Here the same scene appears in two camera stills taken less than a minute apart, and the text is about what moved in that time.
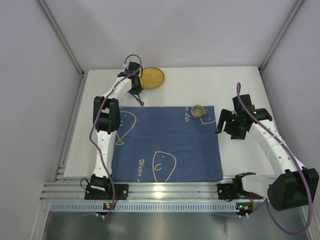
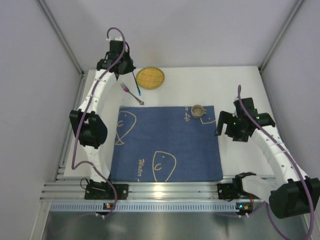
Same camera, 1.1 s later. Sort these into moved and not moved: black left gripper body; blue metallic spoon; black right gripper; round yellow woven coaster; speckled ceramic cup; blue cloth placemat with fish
Moved: black left gripper body; blue metallic spoon
Not moved: speckled ceramic cup; blue cloth placemat with fish; black right gripper; round yellow woven coaster
